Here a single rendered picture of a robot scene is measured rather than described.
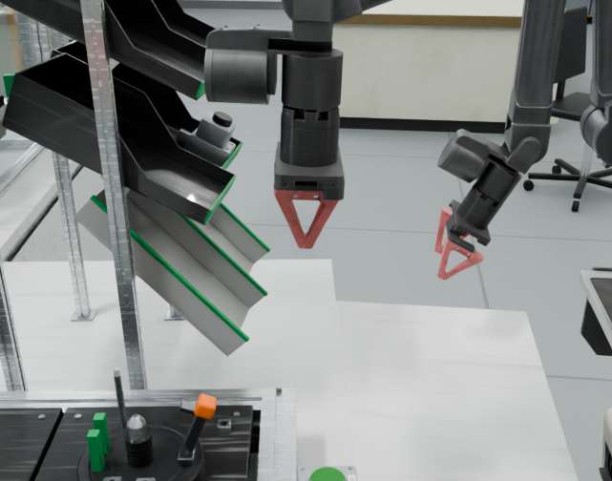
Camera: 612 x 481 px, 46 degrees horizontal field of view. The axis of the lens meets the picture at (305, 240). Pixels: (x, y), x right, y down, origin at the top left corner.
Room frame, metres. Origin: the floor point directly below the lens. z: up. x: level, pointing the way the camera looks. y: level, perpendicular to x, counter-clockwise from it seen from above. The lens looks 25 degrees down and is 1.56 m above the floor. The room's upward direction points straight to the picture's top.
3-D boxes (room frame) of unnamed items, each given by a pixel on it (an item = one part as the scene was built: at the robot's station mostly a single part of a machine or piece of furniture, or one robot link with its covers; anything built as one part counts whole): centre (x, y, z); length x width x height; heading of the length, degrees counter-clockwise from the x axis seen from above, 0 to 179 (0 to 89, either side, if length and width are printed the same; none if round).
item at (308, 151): (0.68, 0.00, 1.35); 0.10 x 0.07 x 0.07; 1
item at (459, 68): (6.21, -1.07, 0.42); 2.27 x 1.80 x 0.84; 173
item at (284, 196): (0.69, 0.00, 1.28); 0.07 x 0.07 x 0.09; 1
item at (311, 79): (0.68, 0.00, 1.41); 0.07 x 0.06 x 0.07; 87
